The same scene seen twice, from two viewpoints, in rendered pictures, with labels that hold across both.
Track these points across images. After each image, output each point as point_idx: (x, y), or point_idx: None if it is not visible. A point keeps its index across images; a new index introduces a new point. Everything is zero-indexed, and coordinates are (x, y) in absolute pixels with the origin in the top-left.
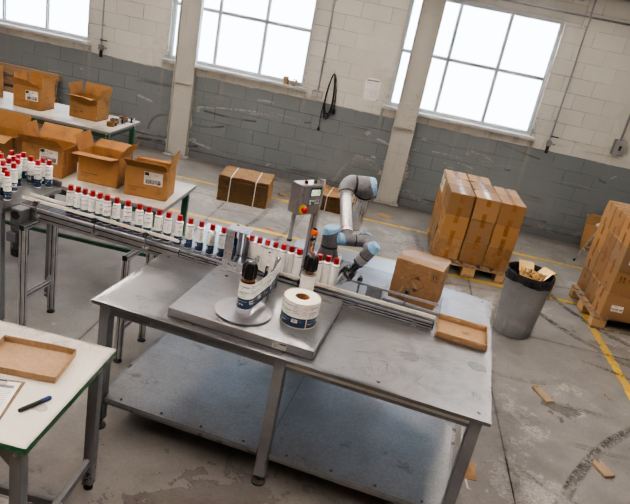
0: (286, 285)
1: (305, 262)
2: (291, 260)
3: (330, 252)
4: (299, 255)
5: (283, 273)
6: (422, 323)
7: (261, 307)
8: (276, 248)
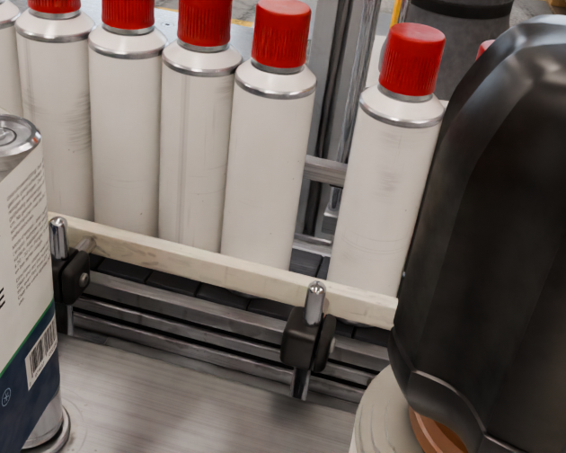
0: (177, 385)
1: (466, 276)
2: (210, 128)
3: (476, 38)
4: (283, 75)
5: (152, 248)
6: None
7: None
8: (58, 22)
